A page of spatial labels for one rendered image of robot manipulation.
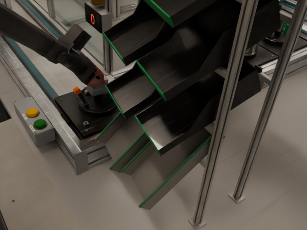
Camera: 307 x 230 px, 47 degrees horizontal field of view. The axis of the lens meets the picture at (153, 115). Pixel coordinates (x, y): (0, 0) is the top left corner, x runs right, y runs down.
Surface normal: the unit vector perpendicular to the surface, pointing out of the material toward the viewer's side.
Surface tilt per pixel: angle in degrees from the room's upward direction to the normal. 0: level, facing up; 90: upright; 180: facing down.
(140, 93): 25
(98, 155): 90
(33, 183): 0
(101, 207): 0
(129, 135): 45
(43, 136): 90
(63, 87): 0
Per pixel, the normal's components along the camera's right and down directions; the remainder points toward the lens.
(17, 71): 0.05, -0.76
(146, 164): -0.60, -0.37
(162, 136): -0.33, -0.58
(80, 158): 0.58, 0.55
